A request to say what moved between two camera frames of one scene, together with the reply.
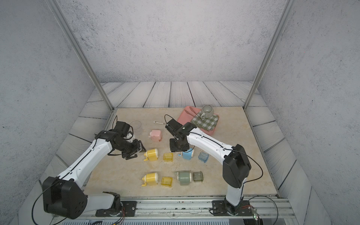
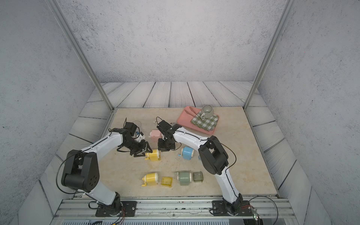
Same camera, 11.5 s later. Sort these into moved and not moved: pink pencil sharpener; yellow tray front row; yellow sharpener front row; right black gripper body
Moved: right black gripper body
Not moved: pink pencil sharpener; yellow tray front row; yellow sharpener front row
